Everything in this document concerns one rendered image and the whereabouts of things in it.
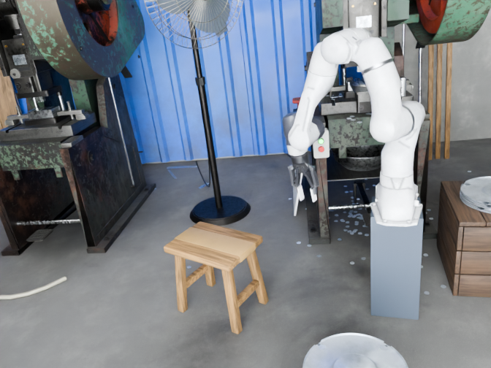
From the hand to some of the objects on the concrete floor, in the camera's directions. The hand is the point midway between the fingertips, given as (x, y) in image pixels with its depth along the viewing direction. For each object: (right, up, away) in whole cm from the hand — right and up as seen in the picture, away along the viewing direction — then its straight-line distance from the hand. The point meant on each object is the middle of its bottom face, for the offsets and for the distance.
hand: (307, 194), depth 201 cm
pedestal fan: (-44, +1, +112) cm, 120 cm away
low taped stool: (-38, -49, -6) cm, 63 cm away
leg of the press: (+15, -9, +73) cm, 75 cm away
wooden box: (+81, -33, -5) cm, 87 cm away
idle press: (-127, -10, +112) cm, 170 cm away
